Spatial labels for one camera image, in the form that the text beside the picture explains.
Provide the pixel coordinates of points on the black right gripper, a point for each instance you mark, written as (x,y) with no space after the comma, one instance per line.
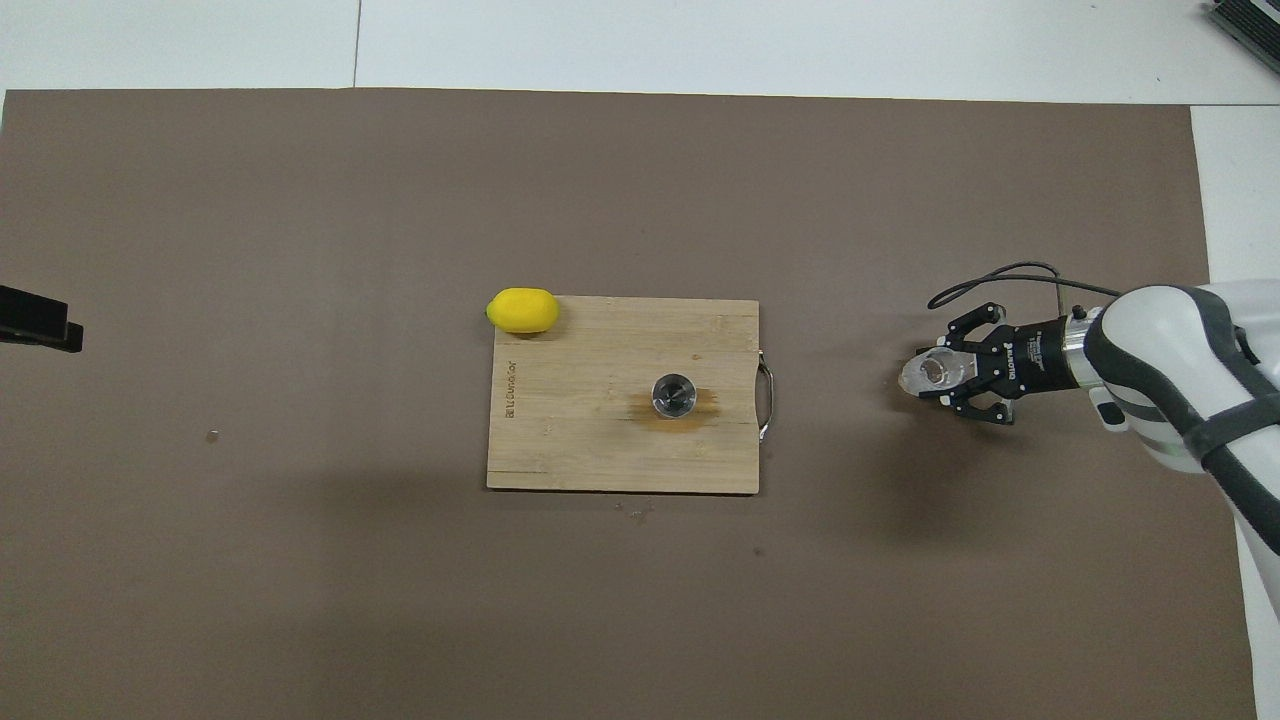
(1040,357)

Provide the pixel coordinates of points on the small clear glass cup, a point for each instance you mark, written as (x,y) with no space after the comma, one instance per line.
(935,370)

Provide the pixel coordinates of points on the metal double jigger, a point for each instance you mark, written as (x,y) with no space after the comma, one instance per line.
(674,396)

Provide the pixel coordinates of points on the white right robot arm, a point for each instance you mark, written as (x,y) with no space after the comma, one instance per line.
(1180,370)

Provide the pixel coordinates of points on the brown table mat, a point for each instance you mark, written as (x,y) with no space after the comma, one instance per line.
(300,600)

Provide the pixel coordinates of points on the wooden cutting board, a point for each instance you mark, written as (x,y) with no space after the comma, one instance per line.
(580,440)

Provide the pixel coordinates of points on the dark grey ribbed device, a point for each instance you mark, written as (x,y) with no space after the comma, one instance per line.
(1250,25)

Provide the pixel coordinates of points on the yellow lemon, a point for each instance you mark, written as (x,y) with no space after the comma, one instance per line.
(522,310)

